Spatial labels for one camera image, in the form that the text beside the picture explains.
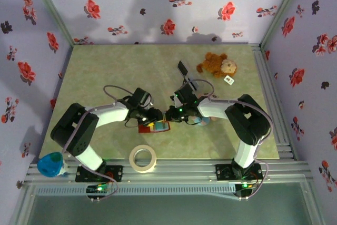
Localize red leather card holder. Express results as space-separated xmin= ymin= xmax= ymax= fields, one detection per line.
xmin=137 ymin=120 xmax=172 ymax=134

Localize clear acrylic card box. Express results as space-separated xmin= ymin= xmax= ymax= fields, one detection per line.
xmin=176 ymin=60 xmax=202 ymax=93

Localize black credit card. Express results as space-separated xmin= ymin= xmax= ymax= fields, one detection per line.
xmin=177 ymin=60 xmax=190 ymax=77

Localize pink pig plush toy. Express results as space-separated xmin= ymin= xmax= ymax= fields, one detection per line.
xmin=191 ymin=115 xmax=219 ymax=127

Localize beige masking tape roll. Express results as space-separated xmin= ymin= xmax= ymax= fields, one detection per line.
xmin=128 ymin=144 xmax=158 ymax=174

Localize brown monkey plush toy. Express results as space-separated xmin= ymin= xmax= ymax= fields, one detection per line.
xmin=196 ymin=52 xmax=238 ymax=79

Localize green circuit board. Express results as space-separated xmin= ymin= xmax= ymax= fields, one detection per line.
xmin=235 ymin=181 xmax=259 ymax=200
xmin=86 ymin=184 xmax=111 ymax=198

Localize blue green toy ball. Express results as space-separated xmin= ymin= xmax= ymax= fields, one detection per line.
xmin=36 ymin=152 xmax=68 ymax=179

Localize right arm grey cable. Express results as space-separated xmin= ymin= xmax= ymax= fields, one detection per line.
xmin=188 ymin=79 xmax=273 ymax=201

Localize long aluminium base rail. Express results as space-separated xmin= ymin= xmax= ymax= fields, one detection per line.
xmin=25 ymin=158 xmax=314 ymax=183

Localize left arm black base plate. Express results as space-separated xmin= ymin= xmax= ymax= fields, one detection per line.
xmin=75 ymin=165 xmax=124 ymax=183

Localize perforated grey cable duct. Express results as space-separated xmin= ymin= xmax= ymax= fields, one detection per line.
xmin=35 ymin=184 xmax=236 ymax=197

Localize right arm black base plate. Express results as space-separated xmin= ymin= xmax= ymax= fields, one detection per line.
xmin=215 ymin=163 xmax=263 ymax=182

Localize aluminium side rail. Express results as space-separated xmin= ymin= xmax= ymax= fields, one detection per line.
xmin=250 ymin=44 xmax=297 ymax=160

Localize grey corner post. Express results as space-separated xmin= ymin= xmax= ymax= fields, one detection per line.
xmin=25 ymin=0 xmax=77 ymax=49
xmin=259 ymin=0 xmax=309 ymax=51

